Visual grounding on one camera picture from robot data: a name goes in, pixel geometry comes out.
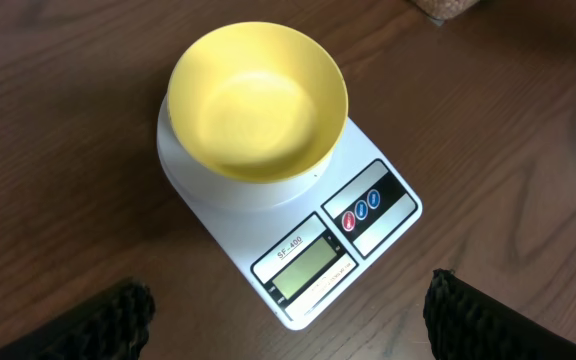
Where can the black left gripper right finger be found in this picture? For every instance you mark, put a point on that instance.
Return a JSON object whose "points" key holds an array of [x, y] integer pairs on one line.
{"points": [[465, 324]]}

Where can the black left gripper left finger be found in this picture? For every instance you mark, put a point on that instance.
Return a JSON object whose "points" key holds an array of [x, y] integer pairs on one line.
{"points": [[112, 325]]}

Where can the white digital kitchen scale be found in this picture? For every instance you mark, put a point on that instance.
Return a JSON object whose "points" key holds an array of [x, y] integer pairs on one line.
{"points": [[300, 243]]}

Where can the pale yellow bowl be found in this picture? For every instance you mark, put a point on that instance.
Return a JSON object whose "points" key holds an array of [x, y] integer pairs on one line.
{"points": [[257, 102]]}

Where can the clear container of soybeans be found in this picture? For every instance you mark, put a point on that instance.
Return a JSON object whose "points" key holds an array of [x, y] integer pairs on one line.
{"points": [[444, 9]]}

